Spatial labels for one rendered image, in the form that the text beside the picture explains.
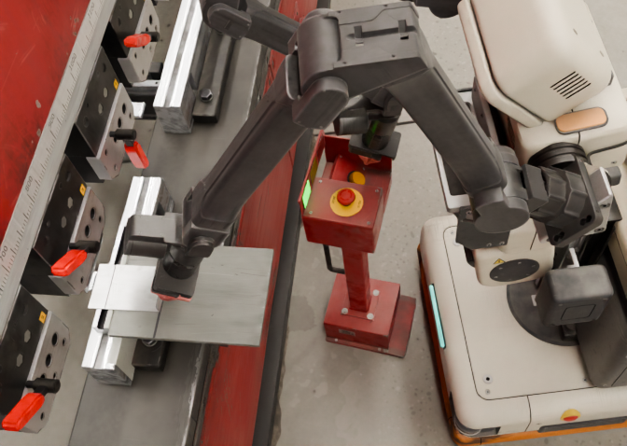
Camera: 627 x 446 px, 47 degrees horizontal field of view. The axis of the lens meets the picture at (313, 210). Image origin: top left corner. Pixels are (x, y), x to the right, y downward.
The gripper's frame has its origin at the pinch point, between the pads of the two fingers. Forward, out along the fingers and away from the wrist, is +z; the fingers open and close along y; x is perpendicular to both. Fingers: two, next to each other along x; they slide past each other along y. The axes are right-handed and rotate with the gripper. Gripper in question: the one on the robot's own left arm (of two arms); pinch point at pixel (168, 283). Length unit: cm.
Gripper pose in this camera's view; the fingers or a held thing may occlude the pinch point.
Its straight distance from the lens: 128.6
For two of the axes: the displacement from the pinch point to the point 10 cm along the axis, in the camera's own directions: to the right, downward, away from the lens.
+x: 9.3, 2.6, 2.7
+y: -1.0, 8.6, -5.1
